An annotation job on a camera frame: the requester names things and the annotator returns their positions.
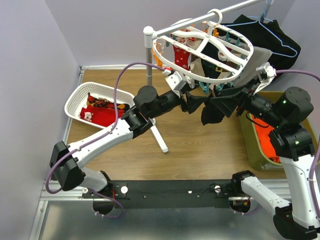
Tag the black hanging garment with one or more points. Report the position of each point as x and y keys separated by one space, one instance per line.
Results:
x=279 y=63

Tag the cream brown striped sock back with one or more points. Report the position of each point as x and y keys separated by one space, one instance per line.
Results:
x=195 y=67

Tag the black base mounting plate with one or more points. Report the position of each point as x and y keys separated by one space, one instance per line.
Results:
x=169 y=194

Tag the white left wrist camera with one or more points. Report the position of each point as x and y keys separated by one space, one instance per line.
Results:
x=177 y=81

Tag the red santa sock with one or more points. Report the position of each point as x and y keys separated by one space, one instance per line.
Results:
x=181 y=56

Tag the orange cloth in bin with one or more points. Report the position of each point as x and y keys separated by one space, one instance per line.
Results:
x=262 y=131

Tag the teal clothes peg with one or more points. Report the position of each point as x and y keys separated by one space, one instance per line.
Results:
x=205 y=87
x=218 y=88

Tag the grey hanging garment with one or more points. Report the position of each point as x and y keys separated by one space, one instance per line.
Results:
x=260 y=56

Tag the socks pile in basket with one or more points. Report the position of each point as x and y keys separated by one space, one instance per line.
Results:
x=101 y=111

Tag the white perforated basket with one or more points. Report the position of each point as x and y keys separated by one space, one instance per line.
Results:
x=78 y=99

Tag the white round sock hanger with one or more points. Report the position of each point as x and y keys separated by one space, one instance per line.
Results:
x=223 y=48

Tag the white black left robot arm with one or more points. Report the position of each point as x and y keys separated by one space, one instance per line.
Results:
x=68 y=162

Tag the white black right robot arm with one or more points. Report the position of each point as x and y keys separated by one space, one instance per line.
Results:
x=299 y=217

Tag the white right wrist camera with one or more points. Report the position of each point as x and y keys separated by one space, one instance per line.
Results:
x=265 y=75

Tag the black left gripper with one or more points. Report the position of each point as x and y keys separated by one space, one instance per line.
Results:
x=193 y=102

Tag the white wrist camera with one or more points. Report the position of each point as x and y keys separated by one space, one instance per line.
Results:
x=177 y=81
x=265 y=75

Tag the light blue wire hanger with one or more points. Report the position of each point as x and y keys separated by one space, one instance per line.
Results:
x=266 y=33

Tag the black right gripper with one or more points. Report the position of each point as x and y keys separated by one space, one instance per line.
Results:
x=232 y=96

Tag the green plastic bin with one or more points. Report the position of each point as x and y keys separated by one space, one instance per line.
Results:
x=289 y=138

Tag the navy santa sock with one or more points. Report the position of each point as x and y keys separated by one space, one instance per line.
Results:
x=210 y=69

